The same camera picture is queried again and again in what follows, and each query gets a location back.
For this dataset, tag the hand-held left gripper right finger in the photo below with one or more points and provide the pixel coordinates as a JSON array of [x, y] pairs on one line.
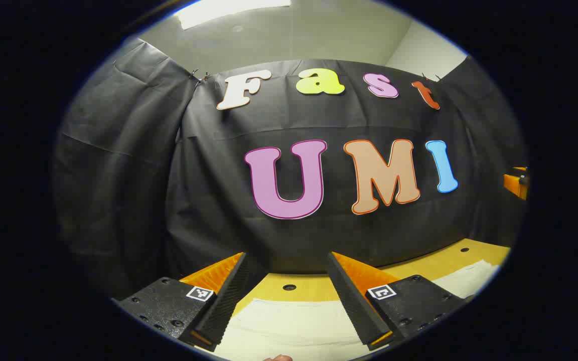
[[351, 301]]

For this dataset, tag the black backdrop cloth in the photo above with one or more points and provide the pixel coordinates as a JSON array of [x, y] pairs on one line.
[[219, 200]]

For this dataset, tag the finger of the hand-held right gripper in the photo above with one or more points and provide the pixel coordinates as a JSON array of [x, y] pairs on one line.
[[512, 184]]

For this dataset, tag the white jeans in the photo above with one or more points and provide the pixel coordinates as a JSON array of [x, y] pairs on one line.
[[294, 326]]

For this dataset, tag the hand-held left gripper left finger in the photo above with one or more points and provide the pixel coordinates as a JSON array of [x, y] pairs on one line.
[[226, 301]]

